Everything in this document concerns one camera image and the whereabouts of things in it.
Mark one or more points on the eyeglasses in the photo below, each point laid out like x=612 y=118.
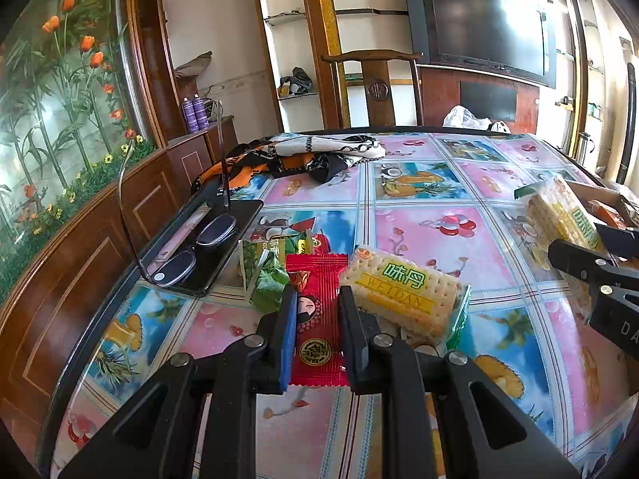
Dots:
x=214 y=232

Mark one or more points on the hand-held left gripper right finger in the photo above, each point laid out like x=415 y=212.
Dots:
x=348 y=344

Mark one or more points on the cardboard box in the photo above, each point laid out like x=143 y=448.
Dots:
x=599 y=192

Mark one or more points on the white black bag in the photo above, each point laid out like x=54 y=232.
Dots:
x=500 y=127

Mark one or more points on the patterned scarf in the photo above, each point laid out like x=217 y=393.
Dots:
x=299 y=149

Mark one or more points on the black phone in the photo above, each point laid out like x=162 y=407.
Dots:
x=242 y=217

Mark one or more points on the white plastic bag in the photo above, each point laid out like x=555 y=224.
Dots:
x=464 y=118

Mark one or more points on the brown cloth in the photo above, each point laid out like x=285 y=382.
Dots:
x=193 y=65

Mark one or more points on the wooden side cabinet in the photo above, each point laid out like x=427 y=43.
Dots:
x=75 y=269

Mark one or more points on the purple bottle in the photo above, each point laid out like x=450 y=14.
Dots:
x=188 y=115
x=201 y=114

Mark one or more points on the yellow green cracker packet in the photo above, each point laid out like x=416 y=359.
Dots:
x=559 y=209
x=404 y=289

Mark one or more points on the flower wall poster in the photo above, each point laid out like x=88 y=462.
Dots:
x=60 y=110

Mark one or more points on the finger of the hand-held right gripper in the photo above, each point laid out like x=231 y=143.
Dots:
x=619 y=299
x=624 y=242

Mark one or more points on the red cartoon face snack packet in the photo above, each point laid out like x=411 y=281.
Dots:
x=317 y=309

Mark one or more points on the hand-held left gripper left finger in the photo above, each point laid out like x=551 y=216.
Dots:
x=286 y=344

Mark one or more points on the small red yellow snack packet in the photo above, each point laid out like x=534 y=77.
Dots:
x=312 y=243

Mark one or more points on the orange cracker packet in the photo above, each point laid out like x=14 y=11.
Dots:
x=606 y=214

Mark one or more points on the wooden chair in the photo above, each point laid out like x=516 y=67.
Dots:
x=378 y=91

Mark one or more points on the green pea snack packet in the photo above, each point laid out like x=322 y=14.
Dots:
x=264 y=279

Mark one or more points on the flat screen television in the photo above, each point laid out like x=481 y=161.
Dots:
x=489 y=25

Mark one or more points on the steel kettle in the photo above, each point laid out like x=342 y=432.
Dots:
x=585 y=145

